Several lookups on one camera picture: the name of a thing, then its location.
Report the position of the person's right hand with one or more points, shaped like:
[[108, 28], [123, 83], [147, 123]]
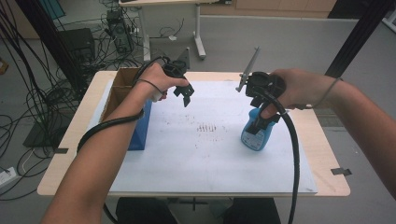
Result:
[[299, 88]]

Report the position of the white desk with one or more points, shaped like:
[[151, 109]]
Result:
[[199, 37]]

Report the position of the person's left hand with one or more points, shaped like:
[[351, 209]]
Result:
[[157, 79]]

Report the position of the black computer tower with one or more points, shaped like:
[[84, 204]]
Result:
[[120, 31]]

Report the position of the wooden base plate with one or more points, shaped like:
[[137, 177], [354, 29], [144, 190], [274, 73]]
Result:
[[40, 137]]

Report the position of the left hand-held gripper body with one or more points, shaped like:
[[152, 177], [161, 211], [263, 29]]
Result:
[[174, 69]]

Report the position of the cardboard box with blue side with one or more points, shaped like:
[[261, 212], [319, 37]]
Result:
[[141, 127]]

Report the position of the white table mat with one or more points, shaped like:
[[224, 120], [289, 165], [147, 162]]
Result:
[[199, 155]]

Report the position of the light wooden table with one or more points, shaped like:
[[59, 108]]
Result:
[[323, 149]]

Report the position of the black tape piece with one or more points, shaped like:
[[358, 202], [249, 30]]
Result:
[[61, 150], [341, 171]]

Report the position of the blue spray bottle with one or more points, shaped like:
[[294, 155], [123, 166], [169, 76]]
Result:
[[257, 141]]

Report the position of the black aluminium frame post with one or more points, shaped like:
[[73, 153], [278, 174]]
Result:
[[53, 40], [358, 34]]

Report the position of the black equipment box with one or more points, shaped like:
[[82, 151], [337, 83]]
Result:
[[77, 43]]

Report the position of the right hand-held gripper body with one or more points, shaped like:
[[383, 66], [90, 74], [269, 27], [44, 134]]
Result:
[[264, 84]]

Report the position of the white power strip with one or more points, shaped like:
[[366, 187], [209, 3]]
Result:
[[7, 177]]

